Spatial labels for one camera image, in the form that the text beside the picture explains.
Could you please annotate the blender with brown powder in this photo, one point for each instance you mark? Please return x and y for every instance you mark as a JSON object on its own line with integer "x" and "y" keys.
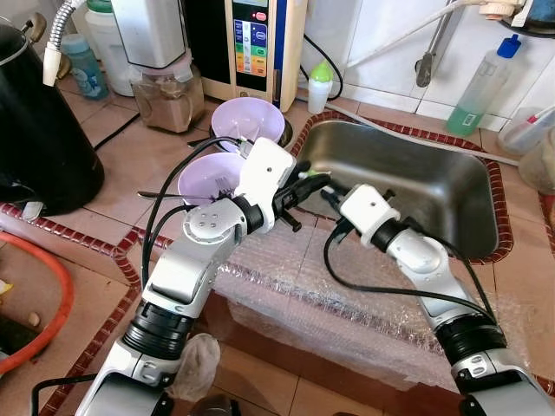
{"x": 165, "y": 95}

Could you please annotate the small purple plastic bowl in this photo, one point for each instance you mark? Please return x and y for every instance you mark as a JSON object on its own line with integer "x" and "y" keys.
{"x": 208, "y": 178}

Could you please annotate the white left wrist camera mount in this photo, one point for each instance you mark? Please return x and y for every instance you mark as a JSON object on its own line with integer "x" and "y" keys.
{"x": 264, "y": 169}

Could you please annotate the black pan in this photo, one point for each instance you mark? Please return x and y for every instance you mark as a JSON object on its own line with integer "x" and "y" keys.
{"x": 539, "y": 16}

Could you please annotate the large purple plastic bowl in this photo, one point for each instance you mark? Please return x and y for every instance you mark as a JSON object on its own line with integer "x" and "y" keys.
{"x": 247, "y": 117}

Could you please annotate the white plastic container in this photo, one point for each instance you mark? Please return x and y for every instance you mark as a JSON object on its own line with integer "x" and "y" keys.
{"x": 108, "y": 52}

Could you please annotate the white green plastic spoon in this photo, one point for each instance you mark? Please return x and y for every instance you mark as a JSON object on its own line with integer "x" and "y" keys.
{"x": 306, "y": 172}

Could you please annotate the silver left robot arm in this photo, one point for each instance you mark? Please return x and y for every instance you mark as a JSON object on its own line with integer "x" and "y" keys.
{"x": 186, "y": 260}

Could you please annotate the blue plastic bottle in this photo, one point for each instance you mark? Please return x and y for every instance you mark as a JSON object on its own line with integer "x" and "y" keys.
{"x": 85, "y": 74}

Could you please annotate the cream water ionizer appliance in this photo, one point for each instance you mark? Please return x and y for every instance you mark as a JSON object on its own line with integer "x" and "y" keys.
{"x": 260, "y": 52}

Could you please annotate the blue-capped green dish soap bottle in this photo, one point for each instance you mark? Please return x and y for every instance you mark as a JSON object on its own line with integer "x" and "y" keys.
{"x": 477, "y": 95}

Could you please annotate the black kettle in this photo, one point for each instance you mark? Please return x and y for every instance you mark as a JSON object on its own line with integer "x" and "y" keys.
{"x": 43, "y": 130}

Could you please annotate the grey robot left foot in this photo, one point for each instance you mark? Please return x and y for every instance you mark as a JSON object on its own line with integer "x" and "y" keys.
{"x": 215, "y": 406}

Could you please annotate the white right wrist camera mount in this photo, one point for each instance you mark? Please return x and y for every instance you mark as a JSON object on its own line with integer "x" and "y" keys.
{"x": 368, "y": 212}

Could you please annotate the small white green-capped bottle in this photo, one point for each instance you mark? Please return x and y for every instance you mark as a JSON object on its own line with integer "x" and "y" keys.
{"x": 321, "y": 87}

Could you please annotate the crumpled clear plastic bag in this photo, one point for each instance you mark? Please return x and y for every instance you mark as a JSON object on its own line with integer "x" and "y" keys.
{"x": 198, "y": 368}

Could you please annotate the white water pipe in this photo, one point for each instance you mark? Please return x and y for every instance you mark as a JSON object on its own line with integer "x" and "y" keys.
{"x": 381, "y": 48}

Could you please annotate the clear plastic container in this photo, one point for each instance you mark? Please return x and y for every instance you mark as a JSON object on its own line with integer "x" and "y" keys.
{"x": 520, "y": 130}

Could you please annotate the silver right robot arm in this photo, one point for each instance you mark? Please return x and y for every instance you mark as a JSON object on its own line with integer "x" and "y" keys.
{"x": 425, "y": 260}

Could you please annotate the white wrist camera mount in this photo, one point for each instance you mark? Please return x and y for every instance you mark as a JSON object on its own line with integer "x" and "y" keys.
{"x": 264, "y": 169}
{"x": 368, "y": 212}

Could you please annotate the stainless steel sink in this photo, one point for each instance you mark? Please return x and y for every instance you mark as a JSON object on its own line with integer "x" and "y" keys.
{"x": 416, "y": 173}

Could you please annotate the yellowish lidded jar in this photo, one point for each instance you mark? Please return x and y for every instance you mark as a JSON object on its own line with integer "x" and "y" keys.
{"x": 542, "y": 165}

